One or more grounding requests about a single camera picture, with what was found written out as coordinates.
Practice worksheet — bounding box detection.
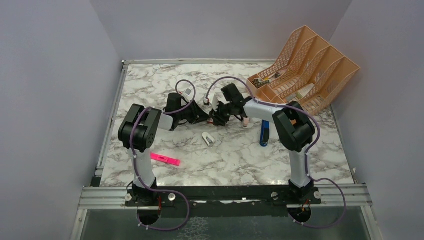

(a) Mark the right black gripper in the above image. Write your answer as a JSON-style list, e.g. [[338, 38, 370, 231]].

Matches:
[[208, 100, 234, 127]]

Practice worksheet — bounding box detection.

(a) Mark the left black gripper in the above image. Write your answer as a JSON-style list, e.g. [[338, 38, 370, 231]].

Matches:
[[176, 99, 209, 124]]

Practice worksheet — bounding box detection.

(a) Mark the white stapler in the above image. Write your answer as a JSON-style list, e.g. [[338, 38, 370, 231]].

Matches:
[[201, 132, 215, 147]]

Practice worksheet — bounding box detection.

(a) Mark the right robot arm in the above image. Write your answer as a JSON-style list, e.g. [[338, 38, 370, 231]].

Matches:
[[203, 83, 316, 204]]

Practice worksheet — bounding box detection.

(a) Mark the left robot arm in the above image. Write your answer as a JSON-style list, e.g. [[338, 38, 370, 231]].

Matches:
[[118, 93, 209, 206]]

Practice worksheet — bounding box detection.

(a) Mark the orange mesh file organizer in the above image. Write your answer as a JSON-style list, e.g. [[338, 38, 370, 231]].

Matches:
[[246, 25, 360, 116]]

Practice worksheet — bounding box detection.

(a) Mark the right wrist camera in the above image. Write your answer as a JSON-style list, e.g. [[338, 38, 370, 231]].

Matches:
[[208, 93, 220, 111]]

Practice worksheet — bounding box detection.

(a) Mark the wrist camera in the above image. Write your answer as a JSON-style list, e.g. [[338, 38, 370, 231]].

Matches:
[[208, 93, 220, 111], [182, 88, 195, 102]]

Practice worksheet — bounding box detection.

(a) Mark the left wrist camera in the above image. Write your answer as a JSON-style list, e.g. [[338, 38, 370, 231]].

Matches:
[[182, 88, 195, 102]]

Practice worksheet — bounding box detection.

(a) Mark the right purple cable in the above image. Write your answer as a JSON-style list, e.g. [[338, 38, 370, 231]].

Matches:
[[204, 76, 347, 230]]

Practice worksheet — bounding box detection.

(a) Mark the purple cable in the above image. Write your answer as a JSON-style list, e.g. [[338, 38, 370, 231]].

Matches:
[[204, 76, 347, 230], [129, 79, 197, 232]]

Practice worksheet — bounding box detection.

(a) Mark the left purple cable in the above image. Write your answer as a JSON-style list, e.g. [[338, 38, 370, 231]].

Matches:
[[129, 79, 197, 232]]

